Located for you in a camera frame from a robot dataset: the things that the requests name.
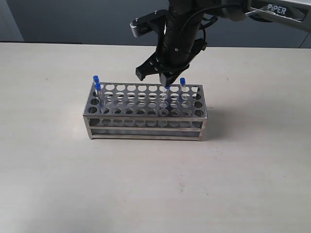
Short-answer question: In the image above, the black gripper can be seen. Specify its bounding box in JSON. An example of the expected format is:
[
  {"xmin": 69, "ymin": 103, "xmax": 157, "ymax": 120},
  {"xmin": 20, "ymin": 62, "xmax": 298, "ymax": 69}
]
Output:
[{"xmin": 135, "ymin": 9, "xmax": 207, "ymax": 87}]

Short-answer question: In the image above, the blue capped tube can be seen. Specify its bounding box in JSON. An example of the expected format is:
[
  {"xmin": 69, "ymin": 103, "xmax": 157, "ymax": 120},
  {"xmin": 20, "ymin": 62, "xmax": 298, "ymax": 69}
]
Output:
[
  {"xmin": 93, "ymin": 75, "xmax": 101, "ymax": 97},
  {"xmin": 95, "ymin": 83, "xmax": 104, "ymax": 113},
  {"xmin": 159, "ymin": 86, "xmax": 170, "ymax": 109},
  {"xmin": 180, "ymin": 77, "xmax": 187, "ymax": 100}
]

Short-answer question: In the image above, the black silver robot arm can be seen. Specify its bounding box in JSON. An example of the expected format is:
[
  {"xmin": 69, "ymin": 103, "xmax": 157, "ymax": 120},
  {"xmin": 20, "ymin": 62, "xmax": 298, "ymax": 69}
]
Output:
[{"xmin": 130, "ymin": 0, "xmax": 311, "ymax": 87}]

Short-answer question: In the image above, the stainless steel test tube rack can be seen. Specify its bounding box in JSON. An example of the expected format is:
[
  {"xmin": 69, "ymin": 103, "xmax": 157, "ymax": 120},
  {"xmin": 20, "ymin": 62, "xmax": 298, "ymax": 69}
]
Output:
[{"xmin": 83, "ymin": 82, "xmax": 208, "ymax": 141}]

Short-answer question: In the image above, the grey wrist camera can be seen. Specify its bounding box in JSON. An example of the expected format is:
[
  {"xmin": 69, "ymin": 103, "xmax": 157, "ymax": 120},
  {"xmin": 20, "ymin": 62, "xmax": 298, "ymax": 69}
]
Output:
[{"xmin": 130, "ymin": 10, "xmax": 168, "ymax": 37}]

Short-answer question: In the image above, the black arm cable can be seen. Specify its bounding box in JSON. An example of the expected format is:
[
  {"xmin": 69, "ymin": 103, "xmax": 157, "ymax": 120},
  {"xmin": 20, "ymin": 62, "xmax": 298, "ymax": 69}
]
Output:
[{"xmin": 184, "ymin": 3, "xmax": 248, "ymax": 49}]

